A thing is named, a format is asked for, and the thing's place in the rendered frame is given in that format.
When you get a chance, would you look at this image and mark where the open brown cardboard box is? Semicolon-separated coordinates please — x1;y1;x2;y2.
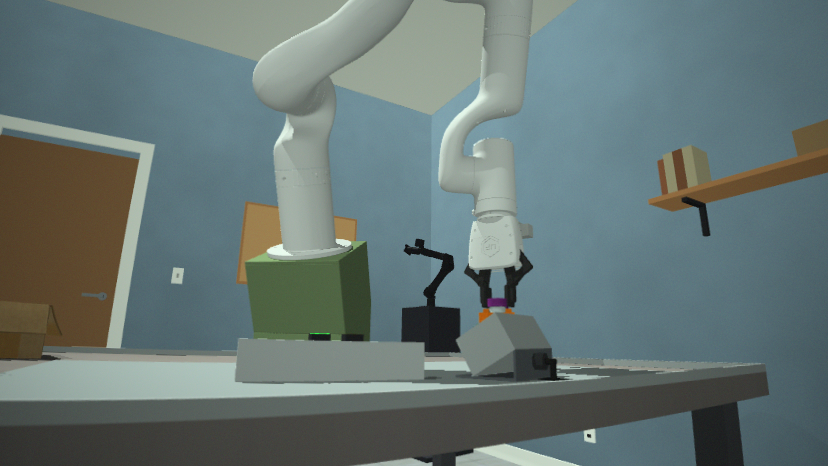
0;301;63;359

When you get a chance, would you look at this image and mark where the white key housing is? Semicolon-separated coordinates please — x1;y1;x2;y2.
456;312;569;382

